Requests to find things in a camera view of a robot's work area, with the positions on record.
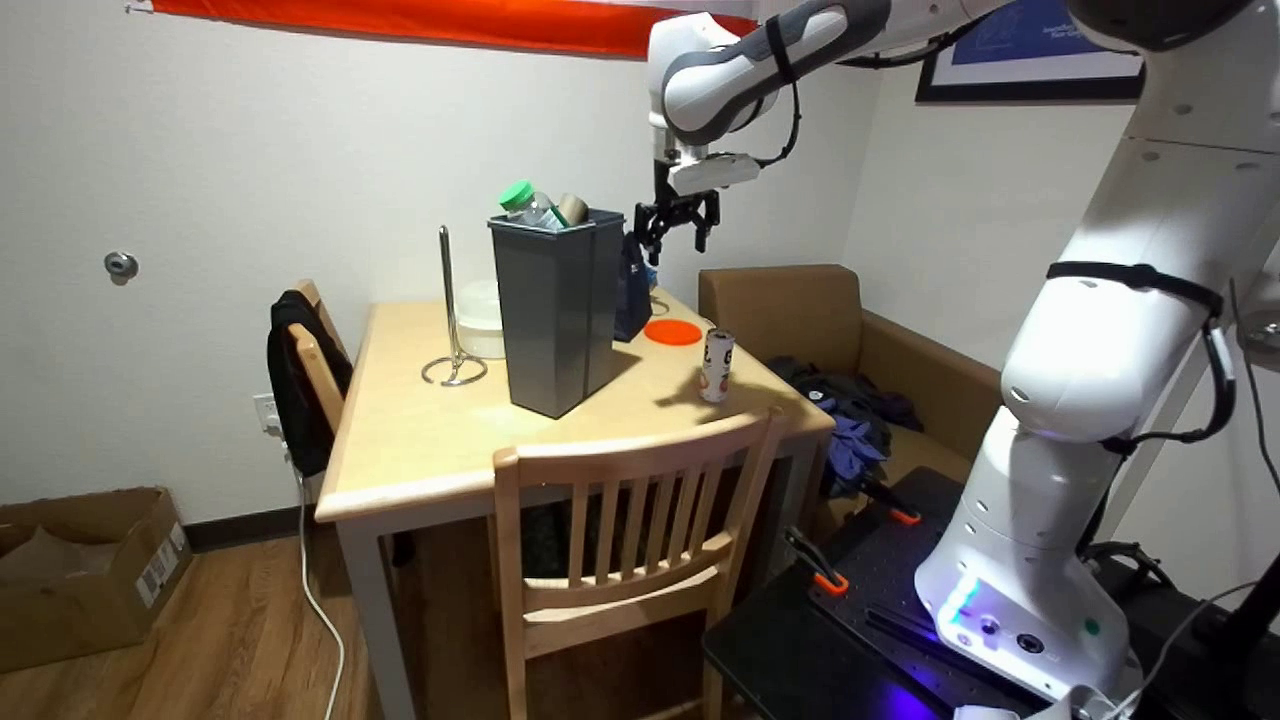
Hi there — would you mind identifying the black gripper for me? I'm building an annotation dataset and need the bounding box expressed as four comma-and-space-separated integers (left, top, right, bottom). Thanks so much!
625, 188, 724, 273

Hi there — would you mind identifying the clear plastic bottle green cap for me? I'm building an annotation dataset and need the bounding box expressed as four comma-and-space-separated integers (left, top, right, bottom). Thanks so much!
494, 182, 577, 234

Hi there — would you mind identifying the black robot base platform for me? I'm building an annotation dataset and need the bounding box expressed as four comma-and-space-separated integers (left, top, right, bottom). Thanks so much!
699, 466, 1280, 720

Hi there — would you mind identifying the grey plastic trash bin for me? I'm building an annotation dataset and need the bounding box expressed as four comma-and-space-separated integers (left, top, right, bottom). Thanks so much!
482, 204, 632, 425

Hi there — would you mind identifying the orange round disc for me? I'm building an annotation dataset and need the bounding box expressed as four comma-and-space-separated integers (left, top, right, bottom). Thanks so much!
645, 315, 707, 353

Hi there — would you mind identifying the metal paper towel holder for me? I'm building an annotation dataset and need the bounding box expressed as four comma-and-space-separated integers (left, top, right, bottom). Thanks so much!
420, 219, 490, 393

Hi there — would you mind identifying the dark clothes pile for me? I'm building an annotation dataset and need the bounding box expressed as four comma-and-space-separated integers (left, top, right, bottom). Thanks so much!
769, 353, 926, 492

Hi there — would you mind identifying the brown sofa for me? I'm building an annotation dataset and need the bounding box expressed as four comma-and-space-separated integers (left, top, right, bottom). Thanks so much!
695, 259, 1010, 535

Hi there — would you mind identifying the light wooden table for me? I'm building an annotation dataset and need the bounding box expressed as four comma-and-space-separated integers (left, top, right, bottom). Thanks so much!
313, 293, 834, 720

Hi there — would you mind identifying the slatted wooden chair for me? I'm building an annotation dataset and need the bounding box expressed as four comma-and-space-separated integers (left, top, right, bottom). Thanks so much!
486, 405, 793, 720

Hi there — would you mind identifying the wooden chair with jacket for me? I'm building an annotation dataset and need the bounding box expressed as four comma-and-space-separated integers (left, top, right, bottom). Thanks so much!
283, 278, 355, 444

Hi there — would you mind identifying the black jacket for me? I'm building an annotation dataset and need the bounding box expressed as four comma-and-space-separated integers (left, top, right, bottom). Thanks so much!
263, 287, 350, 481

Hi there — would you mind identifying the brown cardboard box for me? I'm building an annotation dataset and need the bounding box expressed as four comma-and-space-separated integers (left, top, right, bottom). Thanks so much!
0, 484, 197, 676

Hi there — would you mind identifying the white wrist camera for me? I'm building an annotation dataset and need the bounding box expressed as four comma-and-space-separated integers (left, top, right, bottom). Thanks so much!
665, 150, 764, 200

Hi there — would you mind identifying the orange wall banner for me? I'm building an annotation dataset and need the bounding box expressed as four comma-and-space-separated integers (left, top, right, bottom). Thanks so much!
149, 0, 761, 67

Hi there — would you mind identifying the framed wall picture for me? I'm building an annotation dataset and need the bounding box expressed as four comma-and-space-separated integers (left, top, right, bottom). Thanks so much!
914, 0, 1153, 107

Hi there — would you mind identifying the white floor cable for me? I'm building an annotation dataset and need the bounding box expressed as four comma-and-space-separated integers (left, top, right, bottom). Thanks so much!
293, 492, 350, 720

